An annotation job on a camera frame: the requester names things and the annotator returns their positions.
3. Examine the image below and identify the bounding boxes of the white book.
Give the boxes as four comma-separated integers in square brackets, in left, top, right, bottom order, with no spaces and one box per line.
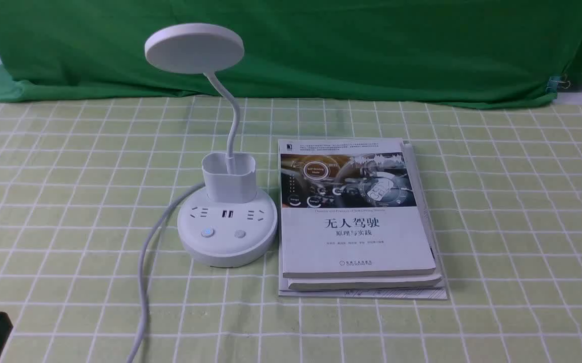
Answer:
[287,143,443,292]
[278,138,437,279]

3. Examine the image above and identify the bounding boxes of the white desk lamp with base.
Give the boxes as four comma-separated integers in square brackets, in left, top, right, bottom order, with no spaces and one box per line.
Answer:
[141,23,278,267]

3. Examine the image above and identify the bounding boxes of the green backdrop cloth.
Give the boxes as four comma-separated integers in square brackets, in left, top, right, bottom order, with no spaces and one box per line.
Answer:
[0,1,582,109]

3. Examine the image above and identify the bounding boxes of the middle white book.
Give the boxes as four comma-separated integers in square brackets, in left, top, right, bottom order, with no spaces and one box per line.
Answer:
[287,143,443,292]

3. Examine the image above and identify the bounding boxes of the top white book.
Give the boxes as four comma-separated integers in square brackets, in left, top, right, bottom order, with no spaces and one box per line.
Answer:
[278,138,437,279]

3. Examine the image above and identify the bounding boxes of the white lamp power cable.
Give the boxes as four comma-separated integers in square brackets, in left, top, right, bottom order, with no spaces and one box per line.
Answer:
[126,182,206,363]

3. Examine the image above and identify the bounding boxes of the teal binder clip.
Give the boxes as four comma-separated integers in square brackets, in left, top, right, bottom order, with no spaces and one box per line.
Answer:
[546,75,571,94]

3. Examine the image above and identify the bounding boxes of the bottom paper booklet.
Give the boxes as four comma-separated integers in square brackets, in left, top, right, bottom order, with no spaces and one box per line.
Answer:
[278,144,448,301]

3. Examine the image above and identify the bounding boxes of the green checked tablecloth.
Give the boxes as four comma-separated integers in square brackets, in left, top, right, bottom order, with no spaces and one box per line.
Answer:
[0,96,582,362]

